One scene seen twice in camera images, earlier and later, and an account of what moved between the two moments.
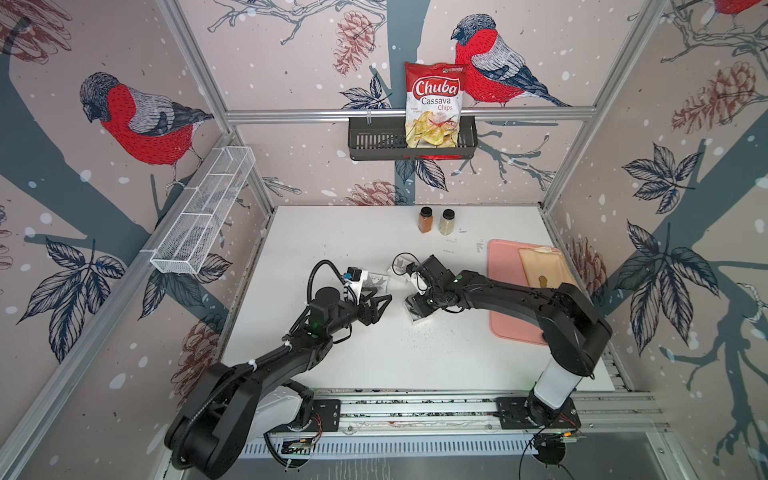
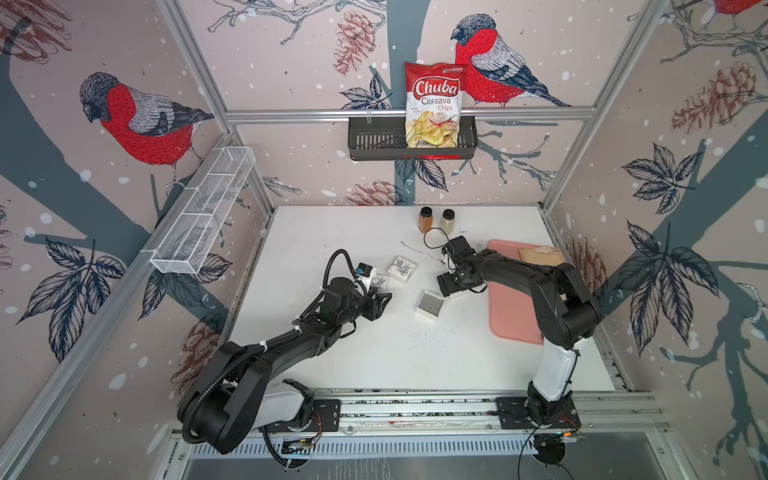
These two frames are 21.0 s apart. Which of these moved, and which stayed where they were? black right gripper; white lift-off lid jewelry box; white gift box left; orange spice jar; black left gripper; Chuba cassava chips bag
Moved: white lift-off lid jewelry box; black right gripper
Stayed: Chuba cassava chips bag; orange spice jar; black left gripper; white gift box left
